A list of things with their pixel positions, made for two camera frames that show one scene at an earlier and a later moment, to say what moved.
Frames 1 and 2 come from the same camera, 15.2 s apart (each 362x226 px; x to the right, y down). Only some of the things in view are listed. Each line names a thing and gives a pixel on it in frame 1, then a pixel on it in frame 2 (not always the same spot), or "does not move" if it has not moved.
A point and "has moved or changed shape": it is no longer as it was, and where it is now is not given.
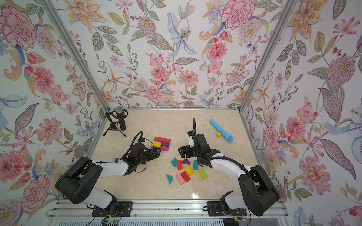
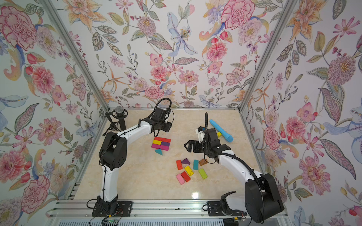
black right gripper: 188,149 → 192,142
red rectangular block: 164,140 does not move
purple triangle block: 186,161 does not move
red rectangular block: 160,139 does not move
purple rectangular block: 165,144 does not move
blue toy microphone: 230,138 does not move
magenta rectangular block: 164,148 does not move
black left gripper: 152,155 → 168,126
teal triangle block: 169,178 has moved or changed shape
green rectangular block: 203,173 does not move
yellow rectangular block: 156,144 has moved or changed shape
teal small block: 195,165 does not move
